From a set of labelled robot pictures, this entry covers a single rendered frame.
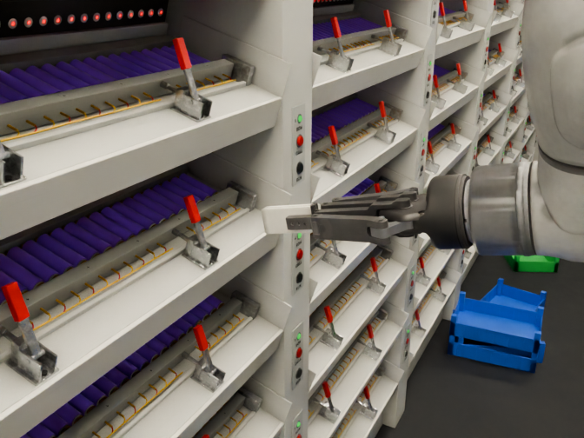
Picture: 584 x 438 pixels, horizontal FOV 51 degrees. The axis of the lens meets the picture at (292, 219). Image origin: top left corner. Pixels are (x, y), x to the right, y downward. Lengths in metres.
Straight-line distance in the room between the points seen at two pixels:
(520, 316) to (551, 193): 1.90
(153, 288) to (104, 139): 0.20
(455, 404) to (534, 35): 1.72
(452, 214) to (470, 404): 1.56
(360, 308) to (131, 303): 0.82
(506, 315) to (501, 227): 1.87
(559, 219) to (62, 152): 0.45
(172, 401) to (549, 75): 0.62
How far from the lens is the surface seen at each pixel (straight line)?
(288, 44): 0.88
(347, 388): 1.51
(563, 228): 0.57
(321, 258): 1.22
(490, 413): 2.11
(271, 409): 1.13
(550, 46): 0.48
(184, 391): 0.88
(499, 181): 0.59
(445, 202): 0.60
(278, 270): 0.97
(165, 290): 0.74
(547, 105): 0.51
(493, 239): 0.59
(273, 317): 1.01
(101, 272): 0.73
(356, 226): 0.61
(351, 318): 1.41
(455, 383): 2.20
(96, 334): 0.67
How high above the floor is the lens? 1.28
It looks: 22 degrees down
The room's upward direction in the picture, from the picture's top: straight up
